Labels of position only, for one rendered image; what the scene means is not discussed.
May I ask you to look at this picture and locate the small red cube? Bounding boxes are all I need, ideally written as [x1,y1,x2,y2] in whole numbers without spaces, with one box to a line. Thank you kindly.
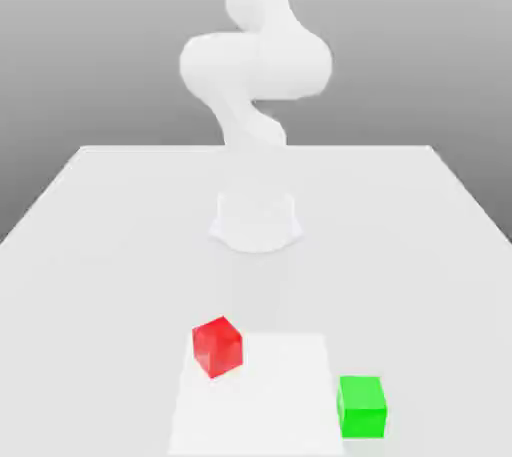
[191,315,244,380]

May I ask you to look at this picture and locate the small green cube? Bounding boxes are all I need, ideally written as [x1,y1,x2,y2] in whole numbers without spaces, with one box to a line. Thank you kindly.
[336,375,388,440]

